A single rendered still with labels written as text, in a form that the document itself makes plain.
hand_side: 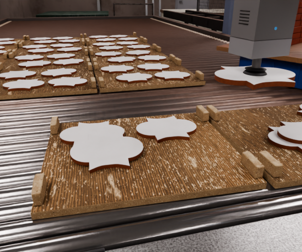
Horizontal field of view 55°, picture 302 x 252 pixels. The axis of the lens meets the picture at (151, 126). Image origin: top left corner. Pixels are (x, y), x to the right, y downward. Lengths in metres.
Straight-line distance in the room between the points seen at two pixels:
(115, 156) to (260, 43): 0.34
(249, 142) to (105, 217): 0.38
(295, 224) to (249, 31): 0.32
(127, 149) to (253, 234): 0.29
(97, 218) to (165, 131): 0.29
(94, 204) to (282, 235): 0.30
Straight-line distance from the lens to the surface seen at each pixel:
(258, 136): 0.75
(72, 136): 0.70
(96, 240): 0.47
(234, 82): 0.53
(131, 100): 1.00
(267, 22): 0.53
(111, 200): 0.50
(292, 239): 0.51
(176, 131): 0.70
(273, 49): 0.55
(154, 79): 1.18
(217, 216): 0.51
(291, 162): 0.66
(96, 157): 0.60
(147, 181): 0.54
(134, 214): 0.51
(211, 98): 1.04
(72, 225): 0.51
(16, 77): 1.29
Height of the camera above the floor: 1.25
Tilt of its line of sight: 25 degrees down
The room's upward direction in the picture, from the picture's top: straight up
